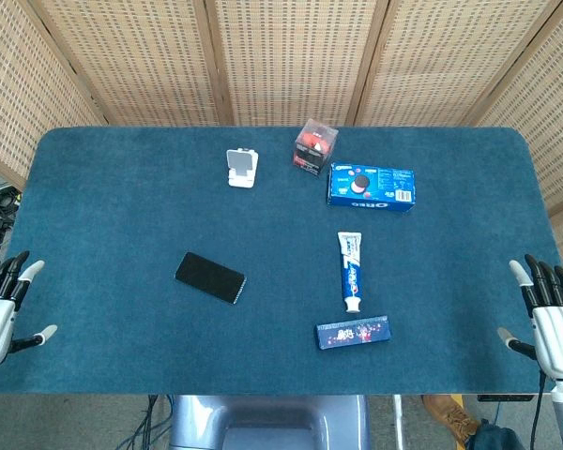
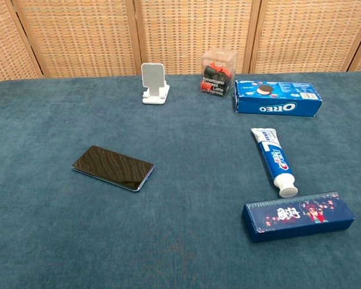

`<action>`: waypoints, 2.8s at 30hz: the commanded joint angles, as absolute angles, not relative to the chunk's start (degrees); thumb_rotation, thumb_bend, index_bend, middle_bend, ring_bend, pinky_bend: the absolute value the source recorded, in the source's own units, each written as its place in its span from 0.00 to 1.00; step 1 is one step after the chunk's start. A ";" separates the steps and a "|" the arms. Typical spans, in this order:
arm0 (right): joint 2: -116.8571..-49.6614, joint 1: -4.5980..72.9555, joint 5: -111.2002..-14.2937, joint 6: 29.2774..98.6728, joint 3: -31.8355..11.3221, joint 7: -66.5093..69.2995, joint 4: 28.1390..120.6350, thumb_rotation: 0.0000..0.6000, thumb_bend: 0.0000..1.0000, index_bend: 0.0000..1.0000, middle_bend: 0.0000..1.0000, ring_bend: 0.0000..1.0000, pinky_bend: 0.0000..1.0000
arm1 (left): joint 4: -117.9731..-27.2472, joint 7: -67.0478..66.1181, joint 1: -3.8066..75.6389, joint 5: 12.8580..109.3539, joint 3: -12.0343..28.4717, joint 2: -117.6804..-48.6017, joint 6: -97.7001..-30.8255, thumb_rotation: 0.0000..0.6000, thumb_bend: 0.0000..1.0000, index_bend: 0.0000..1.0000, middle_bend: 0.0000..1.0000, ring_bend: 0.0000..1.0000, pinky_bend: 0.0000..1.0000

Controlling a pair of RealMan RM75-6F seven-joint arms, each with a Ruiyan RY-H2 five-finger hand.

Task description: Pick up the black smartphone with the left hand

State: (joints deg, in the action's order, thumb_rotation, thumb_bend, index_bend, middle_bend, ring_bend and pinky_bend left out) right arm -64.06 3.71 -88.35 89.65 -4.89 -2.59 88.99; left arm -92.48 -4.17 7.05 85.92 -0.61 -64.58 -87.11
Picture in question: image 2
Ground dark blue illustrated long box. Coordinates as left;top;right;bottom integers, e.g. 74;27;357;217
241;191;356;244

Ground white folding phone stand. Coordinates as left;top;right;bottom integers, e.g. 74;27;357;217
140;62;171;105

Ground blue white toothpaste tube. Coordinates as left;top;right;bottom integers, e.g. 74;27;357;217
250;127;299;199

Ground blue Oreo cookie box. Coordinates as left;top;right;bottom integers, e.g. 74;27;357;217
233;79;323;117

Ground teal table cloth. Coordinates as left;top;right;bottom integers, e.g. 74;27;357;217
0;70;361;289

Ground woven rattan folding screen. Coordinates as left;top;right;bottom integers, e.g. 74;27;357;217
0;0;361;87

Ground black smartphone with blue edge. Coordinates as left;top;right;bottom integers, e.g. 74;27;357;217
71;145;155;193

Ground clear coffee capsule box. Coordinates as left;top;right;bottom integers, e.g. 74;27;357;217
200;48;239;98

